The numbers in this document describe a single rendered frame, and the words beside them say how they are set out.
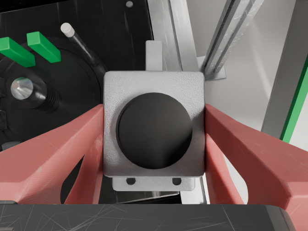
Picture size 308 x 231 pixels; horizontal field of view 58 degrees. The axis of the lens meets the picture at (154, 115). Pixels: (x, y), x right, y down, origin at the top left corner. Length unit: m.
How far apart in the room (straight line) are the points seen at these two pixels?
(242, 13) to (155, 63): 0.12
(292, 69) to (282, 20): 0.27
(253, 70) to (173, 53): 0.15
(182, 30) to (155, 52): 0.18
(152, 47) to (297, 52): 0.10
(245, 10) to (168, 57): 0.11
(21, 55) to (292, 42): 0.24
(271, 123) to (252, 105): 0.18
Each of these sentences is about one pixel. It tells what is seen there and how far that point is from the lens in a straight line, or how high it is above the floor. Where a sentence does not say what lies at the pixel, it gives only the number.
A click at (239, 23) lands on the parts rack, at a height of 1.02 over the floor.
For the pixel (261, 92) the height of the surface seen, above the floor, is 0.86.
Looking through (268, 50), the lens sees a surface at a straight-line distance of 0.46.
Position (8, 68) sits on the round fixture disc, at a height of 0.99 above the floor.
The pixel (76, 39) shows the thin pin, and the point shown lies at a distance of 0.24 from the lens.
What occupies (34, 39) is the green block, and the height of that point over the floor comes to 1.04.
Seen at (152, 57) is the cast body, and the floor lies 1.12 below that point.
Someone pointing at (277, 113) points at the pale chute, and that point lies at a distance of 0.24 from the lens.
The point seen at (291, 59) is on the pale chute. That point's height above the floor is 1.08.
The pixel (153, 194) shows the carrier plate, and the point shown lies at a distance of 0.30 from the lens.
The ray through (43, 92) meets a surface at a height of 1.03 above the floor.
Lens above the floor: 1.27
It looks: 82 degrees down
